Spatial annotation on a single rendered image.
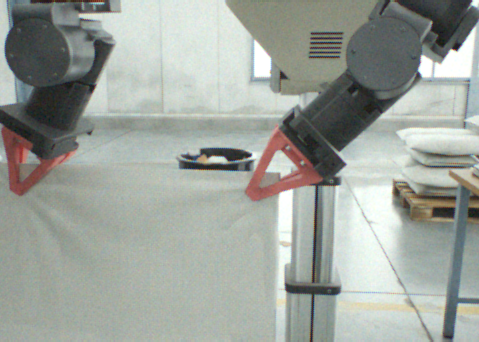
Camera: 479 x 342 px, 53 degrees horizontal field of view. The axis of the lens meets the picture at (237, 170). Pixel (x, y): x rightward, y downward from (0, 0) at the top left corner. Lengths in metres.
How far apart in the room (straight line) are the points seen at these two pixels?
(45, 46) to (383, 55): 0.28
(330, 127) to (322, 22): 0.48
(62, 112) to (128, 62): 8.38
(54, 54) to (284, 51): 0.60
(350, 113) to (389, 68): 0.08
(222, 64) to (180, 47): 0.78
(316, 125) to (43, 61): 0.25
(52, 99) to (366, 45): 0.31
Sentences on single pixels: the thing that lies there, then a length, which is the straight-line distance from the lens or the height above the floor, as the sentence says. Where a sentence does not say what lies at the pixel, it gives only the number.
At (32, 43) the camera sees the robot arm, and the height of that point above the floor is 1.21.
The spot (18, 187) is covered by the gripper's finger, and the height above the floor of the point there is 1.05.
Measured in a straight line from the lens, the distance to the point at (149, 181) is 0.52.
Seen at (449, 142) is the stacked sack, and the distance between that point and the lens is 3.88.
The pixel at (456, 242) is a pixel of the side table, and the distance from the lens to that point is 2.25.
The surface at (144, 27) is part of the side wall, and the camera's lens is 8.83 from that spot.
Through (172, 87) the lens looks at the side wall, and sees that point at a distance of 8.71.
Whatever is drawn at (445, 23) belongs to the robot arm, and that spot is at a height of 1.22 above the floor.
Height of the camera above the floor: 1.19
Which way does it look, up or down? 13 degrees down
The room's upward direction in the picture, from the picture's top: straight up
